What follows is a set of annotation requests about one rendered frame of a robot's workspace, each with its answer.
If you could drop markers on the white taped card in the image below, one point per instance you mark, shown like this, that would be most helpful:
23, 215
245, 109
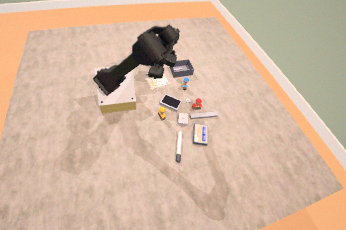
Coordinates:
154, 83

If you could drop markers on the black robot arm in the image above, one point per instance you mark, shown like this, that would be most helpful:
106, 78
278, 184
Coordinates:
148, 48

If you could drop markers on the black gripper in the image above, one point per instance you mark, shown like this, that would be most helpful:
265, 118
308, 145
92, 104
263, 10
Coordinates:
156, 71

